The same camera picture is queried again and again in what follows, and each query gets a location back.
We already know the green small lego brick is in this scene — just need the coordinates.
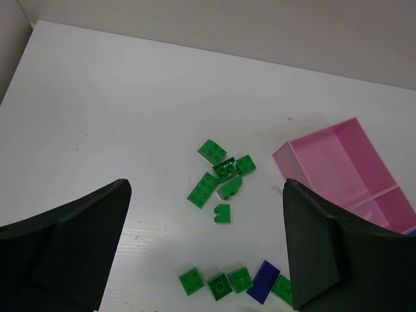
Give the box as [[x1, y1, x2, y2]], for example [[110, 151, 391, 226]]
[[213, 204, 231, 224]]

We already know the dark blue lego brick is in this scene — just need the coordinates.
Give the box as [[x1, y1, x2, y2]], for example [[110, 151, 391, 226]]
[[246, 260, 280, 305]]

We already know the blue two-compartment tray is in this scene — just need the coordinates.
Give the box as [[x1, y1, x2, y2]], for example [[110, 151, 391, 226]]
[[406, 229, 416, 237]]

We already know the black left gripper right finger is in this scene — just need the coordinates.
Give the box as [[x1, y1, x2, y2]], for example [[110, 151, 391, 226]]
[[283, 179, 415, 311]]

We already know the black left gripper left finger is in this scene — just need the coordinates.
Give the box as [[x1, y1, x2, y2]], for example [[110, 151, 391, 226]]
[[1, 179, 131, 311]]

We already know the green upside-down lego brick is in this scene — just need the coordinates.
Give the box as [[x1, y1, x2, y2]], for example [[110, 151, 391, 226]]
[[213, 157, 239, 182]]

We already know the green rounded lego brick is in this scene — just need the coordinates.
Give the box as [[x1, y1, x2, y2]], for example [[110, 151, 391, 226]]
[[217, 175, 242, 200]]

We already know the pink two-compartment tray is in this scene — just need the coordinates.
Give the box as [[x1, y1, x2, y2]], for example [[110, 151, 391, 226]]
[[273, 118, 415, 234]]

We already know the green long lego brick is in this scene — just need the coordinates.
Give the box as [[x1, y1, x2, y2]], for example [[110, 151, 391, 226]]
[[187, 172, 220, 209], [271, 275, 293, 307]]

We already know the green square lego brick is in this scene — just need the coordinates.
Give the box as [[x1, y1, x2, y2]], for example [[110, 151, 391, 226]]
[[207, 273, 233, 302], [227, 266, 254, 293], [236, 155, 257, 176], [179, 267, 205, 296]]

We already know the green curved lego brick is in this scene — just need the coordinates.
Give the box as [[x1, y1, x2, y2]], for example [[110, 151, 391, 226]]
[[198, 140, 227, 166]]

